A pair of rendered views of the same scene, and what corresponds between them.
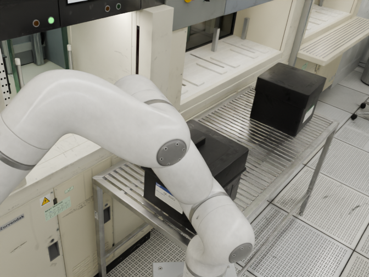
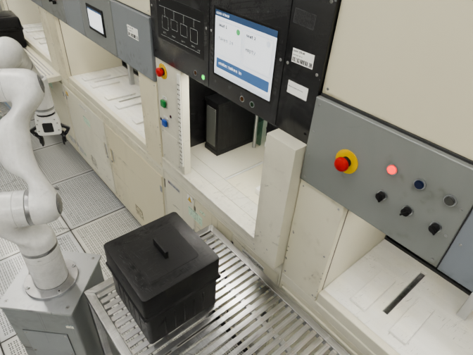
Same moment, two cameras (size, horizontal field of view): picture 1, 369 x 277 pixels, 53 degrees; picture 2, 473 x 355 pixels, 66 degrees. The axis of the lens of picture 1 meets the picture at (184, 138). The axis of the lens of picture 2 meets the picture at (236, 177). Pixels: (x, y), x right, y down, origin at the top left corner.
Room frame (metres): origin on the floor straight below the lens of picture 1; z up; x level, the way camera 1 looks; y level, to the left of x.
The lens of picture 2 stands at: (1.50, -0.80, 1.96)
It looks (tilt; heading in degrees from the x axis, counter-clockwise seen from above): 37 degrees down; 101
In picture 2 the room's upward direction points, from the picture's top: 4 degrees clockwise
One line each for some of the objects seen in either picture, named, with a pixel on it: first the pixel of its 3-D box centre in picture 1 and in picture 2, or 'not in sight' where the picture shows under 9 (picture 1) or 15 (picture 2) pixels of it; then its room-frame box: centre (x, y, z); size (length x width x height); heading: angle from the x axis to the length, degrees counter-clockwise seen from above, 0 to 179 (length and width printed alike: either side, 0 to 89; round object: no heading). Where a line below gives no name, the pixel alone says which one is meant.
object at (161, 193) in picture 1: (192, 181); (164, 281); (1.10, -0.05, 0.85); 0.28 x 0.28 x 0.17; 53
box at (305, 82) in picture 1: (286, 98); not in sight; (1.83, -0.53, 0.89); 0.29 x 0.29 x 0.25; 58
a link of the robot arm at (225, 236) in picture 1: (218, 242); (18, 222); (0.63, -0.12, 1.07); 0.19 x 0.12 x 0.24; 30
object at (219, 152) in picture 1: (196, 154); (161, 257); (1.10, -0.05, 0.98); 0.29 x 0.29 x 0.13; 53
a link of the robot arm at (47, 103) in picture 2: not in sight; (38, 91); (0.36, 0.42, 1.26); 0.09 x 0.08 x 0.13; 29
